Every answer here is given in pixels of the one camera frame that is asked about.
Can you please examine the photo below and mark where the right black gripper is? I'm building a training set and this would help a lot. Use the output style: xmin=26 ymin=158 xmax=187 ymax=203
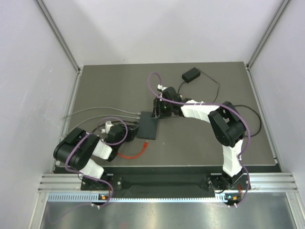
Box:
xmin=152 ymin=98 xmax=173 ymax=118

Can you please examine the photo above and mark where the black network switch box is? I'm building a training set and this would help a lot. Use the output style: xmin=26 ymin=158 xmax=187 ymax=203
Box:
xmin=136 ymin=111 xmax=159 ymax=140

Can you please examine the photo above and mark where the red ethernet cable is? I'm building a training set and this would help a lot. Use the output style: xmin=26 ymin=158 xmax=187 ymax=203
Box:
xmin=117 ymin=140 xmax=150 ymax=160

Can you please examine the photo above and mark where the black ethernet cable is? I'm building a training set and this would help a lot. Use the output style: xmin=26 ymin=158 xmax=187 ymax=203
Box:
xmin=90 ymin=105 xmax=262 ymax=138

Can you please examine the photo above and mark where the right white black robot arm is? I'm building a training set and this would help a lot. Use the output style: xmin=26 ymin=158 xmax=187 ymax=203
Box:
xmin=152 ymin=84 xmax=246 ymax=193

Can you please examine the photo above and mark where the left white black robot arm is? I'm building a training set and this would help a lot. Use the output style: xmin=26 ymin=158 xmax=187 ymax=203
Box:
xmin=53 ymin=121 xmax=139 ymax=189

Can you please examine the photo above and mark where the black power adapter brick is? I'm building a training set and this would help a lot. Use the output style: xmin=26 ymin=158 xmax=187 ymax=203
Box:
xmin=182 ymin=67 xmax=201 ymax=83

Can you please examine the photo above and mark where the lower grey ethernet cable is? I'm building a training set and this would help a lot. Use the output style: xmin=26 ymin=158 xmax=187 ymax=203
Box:
xmin=61 ymin=114 xmax=140 ymax=138

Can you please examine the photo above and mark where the thin black power cord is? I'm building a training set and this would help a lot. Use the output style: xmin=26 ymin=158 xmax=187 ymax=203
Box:
xmin=176 ymin=70 xmax=221 ymax=103

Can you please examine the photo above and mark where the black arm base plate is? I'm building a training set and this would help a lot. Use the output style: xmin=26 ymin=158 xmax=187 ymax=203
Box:
xmin=81 ymin=166 xmax=251 ymax=196

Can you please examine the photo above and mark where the grey slotted cable duct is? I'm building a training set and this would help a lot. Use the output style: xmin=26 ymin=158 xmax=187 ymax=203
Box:
xmin=48 ymin=193 xmax=238 ymax=203

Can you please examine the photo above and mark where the aluminium frame rail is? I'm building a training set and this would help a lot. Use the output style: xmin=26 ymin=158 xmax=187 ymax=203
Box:
xmin=38 ymin=173 xmax=297 ymax=192

